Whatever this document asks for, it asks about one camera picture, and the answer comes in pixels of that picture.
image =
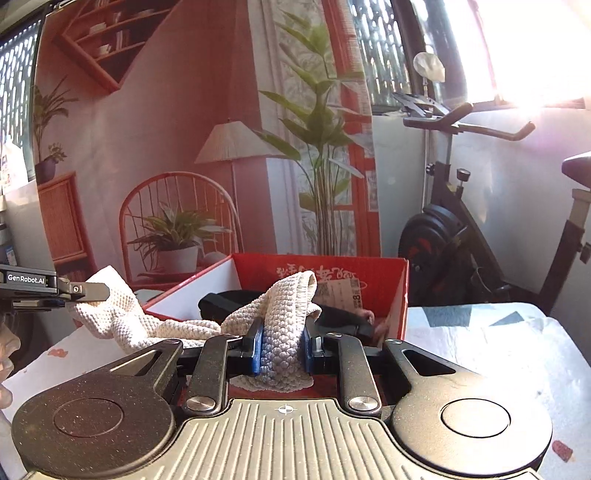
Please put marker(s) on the cream knit cloth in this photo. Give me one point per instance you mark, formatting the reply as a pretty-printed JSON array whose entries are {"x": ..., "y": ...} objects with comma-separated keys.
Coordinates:
[{"x": 281, "y": 314}]

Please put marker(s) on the white fabric cover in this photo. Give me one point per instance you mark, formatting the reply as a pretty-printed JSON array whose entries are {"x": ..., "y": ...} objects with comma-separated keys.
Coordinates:
[{"x": 429, "y": 67}]

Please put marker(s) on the person's left hand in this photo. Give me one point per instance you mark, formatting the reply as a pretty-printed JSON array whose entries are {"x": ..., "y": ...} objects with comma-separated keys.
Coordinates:
[{"x": 7, "y": 346}]

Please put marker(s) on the red strawberry print cardboard box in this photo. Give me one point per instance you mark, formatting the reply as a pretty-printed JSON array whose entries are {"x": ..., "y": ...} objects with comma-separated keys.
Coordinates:
[{"x": 277, "y": 272}]

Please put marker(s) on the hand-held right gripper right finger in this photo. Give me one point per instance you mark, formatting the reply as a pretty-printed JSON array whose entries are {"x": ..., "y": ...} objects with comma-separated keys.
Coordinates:
[{"x": 308, "y": 350}]

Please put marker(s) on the black eye mask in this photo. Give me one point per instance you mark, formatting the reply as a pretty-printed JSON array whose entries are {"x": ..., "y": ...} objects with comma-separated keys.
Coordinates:
[{"x": 221, "y": 302}]

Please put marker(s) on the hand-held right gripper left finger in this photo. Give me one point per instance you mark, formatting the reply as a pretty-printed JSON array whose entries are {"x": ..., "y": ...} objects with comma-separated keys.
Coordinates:
[{"x": 256, "y": 346}]

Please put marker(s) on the white panel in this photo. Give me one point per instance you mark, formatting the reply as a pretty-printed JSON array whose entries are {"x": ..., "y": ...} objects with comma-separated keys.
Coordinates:
[{"x": 23, "y": 226}]

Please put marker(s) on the window with metal grille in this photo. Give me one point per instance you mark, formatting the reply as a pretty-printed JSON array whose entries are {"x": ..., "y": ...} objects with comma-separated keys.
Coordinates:
[{"x": 18, "y": 83}]

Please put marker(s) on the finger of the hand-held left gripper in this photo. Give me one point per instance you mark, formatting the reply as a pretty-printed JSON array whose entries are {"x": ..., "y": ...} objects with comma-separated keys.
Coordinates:
[
  {"x": 87, "y": 289},
  {"x": 37, "y": 303}
]

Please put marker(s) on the black exercise bike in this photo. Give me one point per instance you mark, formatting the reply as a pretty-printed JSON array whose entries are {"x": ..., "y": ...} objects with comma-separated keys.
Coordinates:
[{"x": 443, "y": 230}]

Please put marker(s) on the white printed tablecloth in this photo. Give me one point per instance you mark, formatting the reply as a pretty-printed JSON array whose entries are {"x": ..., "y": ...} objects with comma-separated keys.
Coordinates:
[{"x": 485, "y": 332}]

